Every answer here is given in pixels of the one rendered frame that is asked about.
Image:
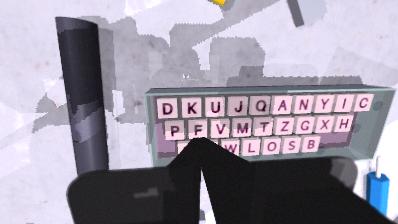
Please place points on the blue stylus with grey tip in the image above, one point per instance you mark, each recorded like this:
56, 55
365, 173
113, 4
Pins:
377, 188

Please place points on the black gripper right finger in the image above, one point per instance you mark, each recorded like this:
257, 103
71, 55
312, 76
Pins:
237, 188

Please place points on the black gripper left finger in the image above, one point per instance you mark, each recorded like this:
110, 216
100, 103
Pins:
148, 194

